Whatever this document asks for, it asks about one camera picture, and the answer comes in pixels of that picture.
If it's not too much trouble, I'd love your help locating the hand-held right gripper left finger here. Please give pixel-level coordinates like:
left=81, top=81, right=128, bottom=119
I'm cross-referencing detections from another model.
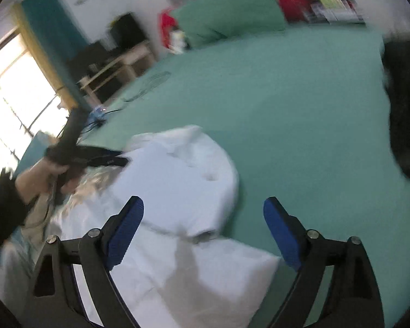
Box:
left=22, top=195, right=145, bottom=328

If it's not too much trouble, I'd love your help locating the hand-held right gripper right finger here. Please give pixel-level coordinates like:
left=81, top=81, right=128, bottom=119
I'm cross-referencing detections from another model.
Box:
left=263, top=196, right=385, bottom=328

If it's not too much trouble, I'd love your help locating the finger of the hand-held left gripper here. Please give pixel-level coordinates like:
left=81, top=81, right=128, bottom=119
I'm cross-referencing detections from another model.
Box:
left=84, top=156, right=130, bottom=169
left=78, top=145, right=124, bottom=158

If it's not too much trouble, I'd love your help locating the white garment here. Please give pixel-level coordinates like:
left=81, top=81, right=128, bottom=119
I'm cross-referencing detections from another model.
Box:
left=0, top=125, right=282, bottom=328

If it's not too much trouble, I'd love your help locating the person's left hand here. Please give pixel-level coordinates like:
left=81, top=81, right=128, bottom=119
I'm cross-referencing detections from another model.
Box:
left=15, top=162, right=76, bottom=206

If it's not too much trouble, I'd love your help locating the white power strip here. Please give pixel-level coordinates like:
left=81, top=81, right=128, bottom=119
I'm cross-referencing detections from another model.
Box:
left=88, top=105, right=109, bottom=124

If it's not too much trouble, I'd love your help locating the teal cushion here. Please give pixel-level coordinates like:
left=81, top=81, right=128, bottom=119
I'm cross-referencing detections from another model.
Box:
left=13, top=130, right=57, bottom=180

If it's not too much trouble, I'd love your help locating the black monitor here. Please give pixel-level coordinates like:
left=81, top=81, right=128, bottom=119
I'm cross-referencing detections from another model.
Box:
left=66, top=41, right=114, bottom=80

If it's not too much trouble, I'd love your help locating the wooden desk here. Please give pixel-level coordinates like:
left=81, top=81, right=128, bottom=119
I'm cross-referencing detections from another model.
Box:
left=77, top=39, right=158, bottom=106

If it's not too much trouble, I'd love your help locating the teal curtain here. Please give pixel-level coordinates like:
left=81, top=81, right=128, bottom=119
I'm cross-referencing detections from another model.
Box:
left=20, top=0, right=89, bottom=110

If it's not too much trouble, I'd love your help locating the black speaker box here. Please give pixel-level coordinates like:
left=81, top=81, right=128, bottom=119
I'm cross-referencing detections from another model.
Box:
left=109, top=13, right=147, bottom=46

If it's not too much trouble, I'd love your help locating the green sheeted bed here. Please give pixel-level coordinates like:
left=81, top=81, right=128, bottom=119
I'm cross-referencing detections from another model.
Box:
left=75, top=24, right=410, bottom=328

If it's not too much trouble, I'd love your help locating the white tissue pack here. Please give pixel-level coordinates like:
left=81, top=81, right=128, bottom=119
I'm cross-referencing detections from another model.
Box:
left=171, top=30, right=187, bottom=54

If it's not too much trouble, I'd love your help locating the black bag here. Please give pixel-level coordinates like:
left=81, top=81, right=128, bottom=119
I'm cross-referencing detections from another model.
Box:
left=381, top=37, right=410, bottom=182

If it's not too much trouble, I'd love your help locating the green pillow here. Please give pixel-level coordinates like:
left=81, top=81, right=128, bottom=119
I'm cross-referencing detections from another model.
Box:
left=171, top=0, right=288, bottom=49

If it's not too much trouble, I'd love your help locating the stack of books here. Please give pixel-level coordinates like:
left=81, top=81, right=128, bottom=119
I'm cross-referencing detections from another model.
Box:
left=303, top=0, right=367, bottom=25

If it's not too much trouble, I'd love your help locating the black cable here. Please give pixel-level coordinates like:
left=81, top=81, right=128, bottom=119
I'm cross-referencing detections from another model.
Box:
left=122, top=71, right=172, bottom=103

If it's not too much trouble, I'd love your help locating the yellow window frame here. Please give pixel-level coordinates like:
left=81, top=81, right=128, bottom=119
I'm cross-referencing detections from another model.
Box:
left=10, top=3, right=80, bottom=110

